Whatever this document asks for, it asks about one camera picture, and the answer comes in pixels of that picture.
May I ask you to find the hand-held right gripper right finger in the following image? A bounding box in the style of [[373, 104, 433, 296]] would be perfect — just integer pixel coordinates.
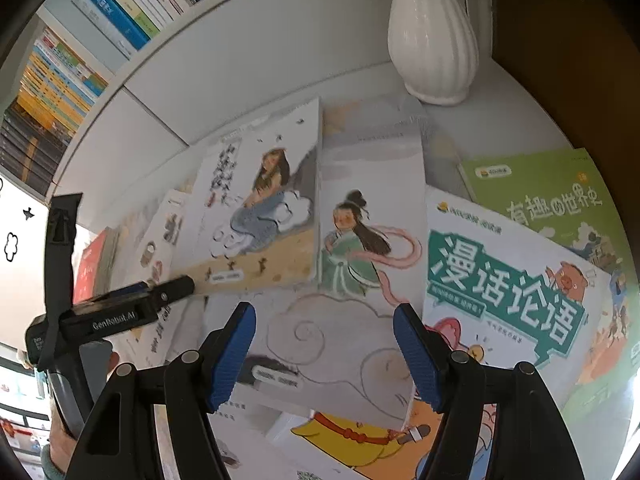
[[392, 302, 586, 480]]

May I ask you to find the white book with small figures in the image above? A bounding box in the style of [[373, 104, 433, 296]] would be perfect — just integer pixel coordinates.
[[122, 187, 211, 376]]

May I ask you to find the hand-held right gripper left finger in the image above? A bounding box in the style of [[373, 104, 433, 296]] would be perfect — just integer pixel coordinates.
[[65, 302, 257, 480]]

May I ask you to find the row of dark spined books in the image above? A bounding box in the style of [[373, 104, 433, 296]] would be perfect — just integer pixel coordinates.
[[0, 105, 68, 196]]

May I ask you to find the person's left hand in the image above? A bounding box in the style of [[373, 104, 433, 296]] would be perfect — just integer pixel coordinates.
[[49, 347, 121, 458]]

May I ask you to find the white book with mermaid picture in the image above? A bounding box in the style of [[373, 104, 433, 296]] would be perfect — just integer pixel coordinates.
[[172, 97, 323, 296]]

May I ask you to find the red book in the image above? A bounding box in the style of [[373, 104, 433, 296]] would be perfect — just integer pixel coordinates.
[[75, 227, 121, 306]]

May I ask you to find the plain white book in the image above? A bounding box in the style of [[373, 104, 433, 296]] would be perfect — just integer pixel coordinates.
[[207, 395, 301, 443]]

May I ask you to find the pale grey book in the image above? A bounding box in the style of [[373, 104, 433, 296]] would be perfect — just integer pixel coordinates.
[[320, 95, 436, 161]]

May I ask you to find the row of yellow spined books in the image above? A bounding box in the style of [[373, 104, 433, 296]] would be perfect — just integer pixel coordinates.
[[15, 27, 110, 133]]

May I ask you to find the white book green-robed girl picture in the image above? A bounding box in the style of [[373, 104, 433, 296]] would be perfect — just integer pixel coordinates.
[[247, 132, 428, 433]]

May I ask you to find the white book with teal title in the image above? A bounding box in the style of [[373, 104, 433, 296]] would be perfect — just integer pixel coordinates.
[[290, 185, 616, 480]]

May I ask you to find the row of white blue books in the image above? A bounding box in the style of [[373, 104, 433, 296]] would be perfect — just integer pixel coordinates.
[[71, 0, 321, 59]]

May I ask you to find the white bookshelf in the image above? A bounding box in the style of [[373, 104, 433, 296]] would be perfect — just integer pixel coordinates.
[[0, 0, 496, 221]]

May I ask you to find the light green book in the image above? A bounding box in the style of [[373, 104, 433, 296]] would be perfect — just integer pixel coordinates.
[[457, 147, 640, 411]]

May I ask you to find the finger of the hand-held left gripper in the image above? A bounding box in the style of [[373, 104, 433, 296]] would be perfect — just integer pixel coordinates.
[[105, 275, 196, 304]]

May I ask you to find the white ribbed vase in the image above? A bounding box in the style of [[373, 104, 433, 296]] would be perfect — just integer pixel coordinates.
[[387, 0, 478, 106]]

